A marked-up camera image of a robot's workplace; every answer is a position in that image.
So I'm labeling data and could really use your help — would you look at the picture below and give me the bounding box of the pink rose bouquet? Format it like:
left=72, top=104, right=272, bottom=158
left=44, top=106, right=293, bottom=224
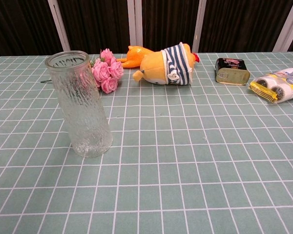
left=41, top=48, right=125, bottom=95

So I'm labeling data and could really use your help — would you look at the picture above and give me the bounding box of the textured clear glass vase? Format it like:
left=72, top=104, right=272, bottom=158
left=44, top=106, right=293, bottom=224
left=44, top=50, right=113, bottom=158

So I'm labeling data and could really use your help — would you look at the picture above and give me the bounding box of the yellow plush striped shirt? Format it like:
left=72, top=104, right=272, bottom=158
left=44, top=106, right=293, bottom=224
left=132, top=41, right=194, bottom=87

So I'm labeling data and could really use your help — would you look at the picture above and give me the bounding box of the green checked tablecloth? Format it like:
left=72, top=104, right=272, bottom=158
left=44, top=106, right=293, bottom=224
left=0, top=51, right=293, bottom=234

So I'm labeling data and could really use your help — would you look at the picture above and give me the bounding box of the black gold tin can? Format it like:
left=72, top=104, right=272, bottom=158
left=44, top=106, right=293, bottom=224
left=215, top=58, right=251, bottom=86

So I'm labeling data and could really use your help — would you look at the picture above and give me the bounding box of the black pleated curtain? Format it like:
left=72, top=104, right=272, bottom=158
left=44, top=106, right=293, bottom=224
left=0, top=0, right=293, bottom=57

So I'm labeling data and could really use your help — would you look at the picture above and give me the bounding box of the white rolls yellow pack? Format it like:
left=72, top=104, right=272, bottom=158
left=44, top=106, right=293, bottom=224
left=248, top=66, right=293, bottom=105

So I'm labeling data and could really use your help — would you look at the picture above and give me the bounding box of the white frame post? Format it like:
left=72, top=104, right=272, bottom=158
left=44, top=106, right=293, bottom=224
left=126, top=0, right=144, bottom=53
left=272, top=0, right=293, bottom=52
left=191, top=0, right=208, bottom=53
left=48, top=0, right=71, bottom=52

